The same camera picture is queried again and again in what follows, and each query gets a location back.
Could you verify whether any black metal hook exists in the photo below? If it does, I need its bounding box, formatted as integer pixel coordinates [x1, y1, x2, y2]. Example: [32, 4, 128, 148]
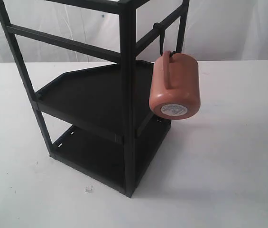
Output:
[153, 22, 166, 56]

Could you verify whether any terracotta ceramic mug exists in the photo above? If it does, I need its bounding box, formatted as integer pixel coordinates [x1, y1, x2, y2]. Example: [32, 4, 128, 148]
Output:
[149, 51, 201, 120]

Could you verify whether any white backdrop curtain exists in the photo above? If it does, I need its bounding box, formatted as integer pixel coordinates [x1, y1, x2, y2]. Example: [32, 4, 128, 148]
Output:
[0, 0, 268, 62]

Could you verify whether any black metal shelf rack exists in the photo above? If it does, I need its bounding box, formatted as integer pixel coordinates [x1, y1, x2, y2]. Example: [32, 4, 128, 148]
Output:
[0, 0, 189, 197]

